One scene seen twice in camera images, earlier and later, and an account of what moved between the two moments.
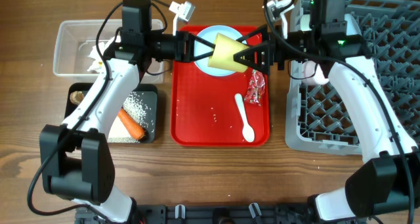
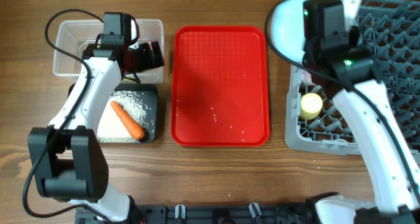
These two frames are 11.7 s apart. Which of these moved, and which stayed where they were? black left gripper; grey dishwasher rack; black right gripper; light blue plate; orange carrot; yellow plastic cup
Moved: light blue plate; black left gripper; yellow plastic cup; black right gripper
Stayed: orange carrot; grey dishwasher rack
